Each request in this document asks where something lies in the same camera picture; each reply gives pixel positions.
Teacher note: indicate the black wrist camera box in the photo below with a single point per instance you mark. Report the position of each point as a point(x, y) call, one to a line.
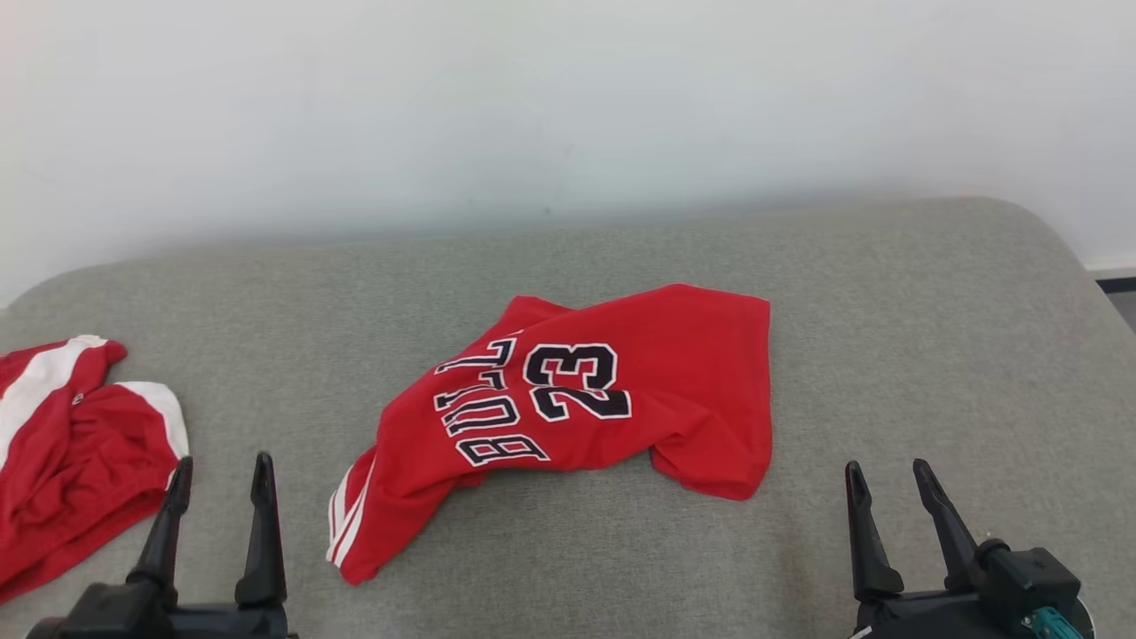
point(1034, 577)
point(106, 617)

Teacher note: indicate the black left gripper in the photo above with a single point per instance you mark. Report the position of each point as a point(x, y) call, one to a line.
point(231, 623)

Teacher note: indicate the red Bulls 23 jersey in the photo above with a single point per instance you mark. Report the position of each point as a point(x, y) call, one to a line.
point(692, 390)

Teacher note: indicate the white and black baseboard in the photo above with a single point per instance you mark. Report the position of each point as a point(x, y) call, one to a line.
point(1114, 275)

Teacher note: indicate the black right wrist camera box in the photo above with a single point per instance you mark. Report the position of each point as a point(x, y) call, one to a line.
point(1034, 577)

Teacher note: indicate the red shorts with white stripe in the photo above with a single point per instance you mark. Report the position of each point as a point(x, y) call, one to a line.
point(80, 461)

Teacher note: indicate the grey fabric sofa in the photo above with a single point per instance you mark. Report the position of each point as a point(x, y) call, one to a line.
point(568, 266)

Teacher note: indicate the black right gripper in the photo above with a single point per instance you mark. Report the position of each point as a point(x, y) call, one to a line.
point(932, 619)

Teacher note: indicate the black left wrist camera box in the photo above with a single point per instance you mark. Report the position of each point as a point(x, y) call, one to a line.
point(106, 617)

